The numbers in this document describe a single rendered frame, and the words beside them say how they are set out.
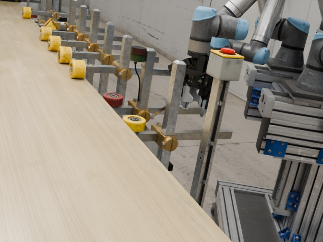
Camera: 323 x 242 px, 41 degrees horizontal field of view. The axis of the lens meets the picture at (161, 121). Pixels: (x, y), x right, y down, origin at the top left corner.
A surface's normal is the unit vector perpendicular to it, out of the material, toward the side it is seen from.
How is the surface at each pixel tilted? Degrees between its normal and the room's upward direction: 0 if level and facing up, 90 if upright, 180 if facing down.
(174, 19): 90
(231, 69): 90
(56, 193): 0
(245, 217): 0
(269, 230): 0
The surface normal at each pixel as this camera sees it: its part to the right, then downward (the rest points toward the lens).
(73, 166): 0.15, -0.93
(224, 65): 0.40, 0.37
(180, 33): -0.88, 0.03
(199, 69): -0.71, 0.14
